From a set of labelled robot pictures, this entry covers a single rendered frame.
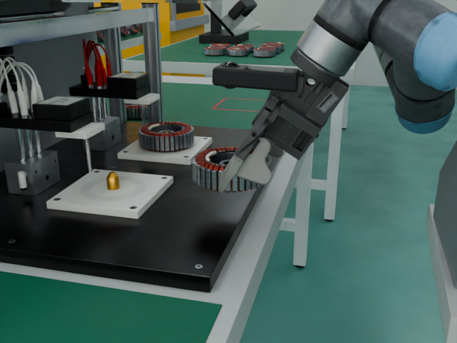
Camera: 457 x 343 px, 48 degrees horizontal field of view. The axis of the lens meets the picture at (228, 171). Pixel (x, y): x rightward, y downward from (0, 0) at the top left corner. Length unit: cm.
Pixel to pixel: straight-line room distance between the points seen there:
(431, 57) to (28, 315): 52
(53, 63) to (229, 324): 74
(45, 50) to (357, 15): 68
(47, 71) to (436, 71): 78
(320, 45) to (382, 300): 147
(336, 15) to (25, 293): 49
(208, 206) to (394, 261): 156
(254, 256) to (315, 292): 131
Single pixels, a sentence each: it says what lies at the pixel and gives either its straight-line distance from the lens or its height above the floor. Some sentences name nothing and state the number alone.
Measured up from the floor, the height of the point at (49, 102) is 92.
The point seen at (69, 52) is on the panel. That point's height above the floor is 95.
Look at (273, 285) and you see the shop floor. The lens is 201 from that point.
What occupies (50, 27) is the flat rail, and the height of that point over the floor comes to 103.
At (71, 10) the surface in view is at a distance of 102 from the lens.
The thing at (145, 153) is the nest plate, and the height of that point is 78.
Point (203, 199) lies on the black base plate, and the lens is 81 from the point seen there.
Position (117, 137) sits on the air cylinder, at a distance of 111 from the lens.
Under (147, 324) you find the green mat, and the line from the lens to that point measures 57.
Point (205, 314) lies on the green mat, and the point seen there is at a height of 75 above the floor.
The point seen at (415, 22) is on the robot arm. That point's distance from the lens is 60.
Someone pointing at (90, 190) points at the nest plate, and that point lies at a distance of 84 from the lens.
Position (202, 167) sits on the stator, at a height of 85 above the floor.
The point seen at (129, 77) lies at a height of 92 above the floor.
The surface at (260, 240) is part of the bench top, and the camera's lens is 73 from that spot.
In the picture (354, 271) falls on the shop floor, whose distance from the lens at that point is 215.
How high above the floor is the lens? 109
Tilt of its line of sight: 20 degrees down
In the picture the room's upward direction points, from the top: straight up
